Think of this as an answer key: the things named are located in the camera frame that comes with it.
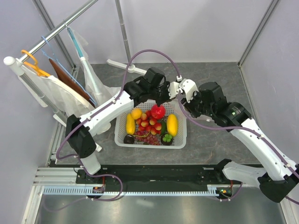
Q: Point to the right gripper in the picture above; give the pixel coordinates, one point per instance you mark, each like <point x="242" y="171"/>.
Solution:
<point x="188" y="106"/>

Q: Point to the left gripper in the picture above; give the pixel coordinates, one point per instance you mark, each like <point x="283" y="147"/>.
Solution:
<point x="166" y="87"/>

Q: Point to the yellow mango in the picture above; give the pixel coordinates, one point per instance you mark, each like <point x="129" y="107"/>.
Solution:
<point x="172" y="125"/>
<point x="130" y="124"/>

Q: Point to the clear zip top bag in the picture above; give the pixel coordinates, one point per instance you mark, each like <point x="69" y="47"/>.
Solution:
<point x="173" y="108"/>

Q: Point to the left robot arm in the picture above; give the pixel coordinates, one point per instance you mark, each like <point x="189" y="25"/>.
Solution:
<point x="80" y="131"/>

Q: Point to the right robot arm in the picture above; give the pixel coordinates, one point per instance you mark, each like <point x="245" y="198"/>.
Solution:
<point x="279" y="174"/>

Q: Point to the white garment bag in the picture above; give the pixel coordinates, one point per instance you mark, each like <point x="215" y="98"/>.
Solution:
<point x="60" y="94"/>

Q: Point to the white plastic basket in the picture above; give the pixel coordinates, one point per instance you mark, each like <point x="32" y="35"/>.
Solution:
<point x="178" y="142"/>

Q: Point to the green leaf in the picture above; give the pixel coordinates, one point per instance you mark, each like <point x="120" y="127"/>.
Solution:
<point x="163" y="128"/>

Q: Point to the red lychee bunch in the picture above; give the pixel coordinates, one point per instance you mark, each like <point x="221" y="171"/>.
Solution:
<point x="148" y="124"/>

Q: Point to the orange fruit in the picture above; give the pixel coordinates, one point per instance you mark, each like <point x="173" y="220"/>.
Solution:
<point x="136" y="113"/>

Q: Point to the purple grape bunch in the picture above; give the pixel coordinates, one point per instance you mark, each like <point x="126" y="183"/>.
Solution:
<point x="146" y="138"/>

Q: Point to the mangosteen with green calyx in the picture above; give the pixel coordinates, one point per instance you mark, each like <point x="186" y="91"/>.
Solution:
<point x="166" y="139"/>

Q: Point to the rack pole with white foot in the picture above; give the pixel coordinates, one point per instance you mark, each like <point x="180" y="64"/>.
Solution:
<point x="132" y="68"/>

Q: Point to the dark mangosteen left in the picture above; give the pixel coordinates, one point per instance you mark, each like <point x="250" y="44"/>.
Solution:
<point x="129" y="139"/>

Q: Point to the clear plastic garment cover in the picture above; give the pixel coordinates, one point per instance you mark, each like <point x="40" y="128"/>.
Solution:
<point x="99" y="92"/>

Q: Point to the teal and white hanger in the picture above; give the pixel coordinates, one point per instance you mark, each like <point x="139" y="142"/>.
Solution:
<point x="90" y="84"/>

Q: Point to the brown wooden hanger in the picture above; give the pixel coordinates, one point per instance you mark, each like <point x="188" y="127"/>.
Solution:
<point x="62" y="76"/>

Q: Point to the orange hanger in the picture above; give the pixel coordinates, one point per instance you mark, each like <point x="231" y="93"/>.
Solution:
<point x="35" y="66"/>

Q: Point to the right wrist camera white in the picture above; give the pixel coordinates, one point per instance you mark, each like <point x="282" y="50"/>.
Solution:
<point x="188" y="87"/>

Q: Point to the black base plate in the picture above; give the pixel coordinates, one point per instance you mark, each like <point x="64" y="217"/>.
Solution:
<point x="165" y="177"/>

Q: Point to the light blue cable duct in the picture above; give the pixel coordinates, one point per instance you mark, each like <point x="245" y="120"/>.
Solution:
<point x="92" y="191"/>

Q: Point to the blue wire hanger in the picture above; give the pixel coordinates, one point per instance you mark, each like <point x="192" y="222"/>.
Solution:
<point x="55" y="59"/>

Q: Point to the silver clothes rack rail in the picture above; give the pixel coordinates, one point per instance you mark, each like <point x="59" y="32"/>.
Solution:
<point x="61" y="26"/>

